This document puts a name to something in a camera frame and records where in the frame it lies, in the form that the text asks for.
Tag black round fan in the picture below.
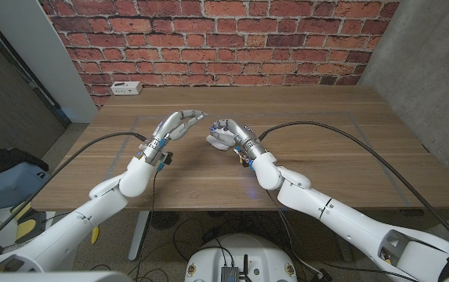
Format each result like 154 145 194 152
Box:
148 211 180 231

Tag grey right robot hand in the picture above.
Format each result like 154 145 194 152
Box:
208 118 267 160

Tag white power strip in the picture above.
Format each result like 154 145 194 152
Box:
110 81 143 96

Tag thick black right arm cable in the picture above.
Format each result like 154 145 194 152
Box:
257 121 449 258

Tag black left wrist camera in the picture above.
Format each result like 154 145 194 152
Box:
156 150 174 172

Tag yellow and black object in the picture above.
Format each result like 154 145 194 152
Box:
10 200 47 240

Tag white robot torso base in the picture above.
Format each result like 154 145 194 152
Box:
184 233 298 282

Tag black bag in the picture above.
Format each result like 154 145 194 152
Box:
0 147 49 185

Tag white tissue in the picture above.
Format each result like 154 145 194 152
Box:
205 128 237 152

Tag right wrist connector wires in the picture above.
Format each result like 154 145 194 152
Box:
234 146 255 169

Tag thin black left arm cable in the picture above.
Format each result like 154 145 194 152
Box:
133 170 159 282

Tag white robot shoulder housing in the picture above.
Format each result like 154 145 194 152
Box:
0 271 133 282

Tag dark table leg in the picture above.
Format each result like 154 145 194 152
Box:
335 234 354 262

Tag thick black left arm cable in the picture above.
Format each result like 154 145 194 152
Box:
0 132 147 255

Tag white table leg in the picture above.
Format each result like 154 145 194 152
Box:
128 211 150 262

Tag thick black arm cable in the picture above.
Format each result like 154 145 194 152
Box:
257 121 449 258
0 132 147 255

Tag red brick printed backdrop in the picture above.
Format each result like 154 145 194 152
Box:
39 0 401 109

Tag black floor cable loop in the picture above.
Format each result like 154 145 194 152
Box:
172 217 209 262

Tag small grey electronics box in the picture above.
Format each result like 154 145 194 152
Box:
220 266 241 282

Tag black plug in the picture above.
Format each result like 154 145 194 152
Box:
316 267 334 282

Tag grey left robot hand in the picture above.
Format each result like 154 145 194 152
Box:
137 110 209 165

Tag white floor cable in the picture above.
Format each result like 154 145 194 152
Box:
274 209 323 276

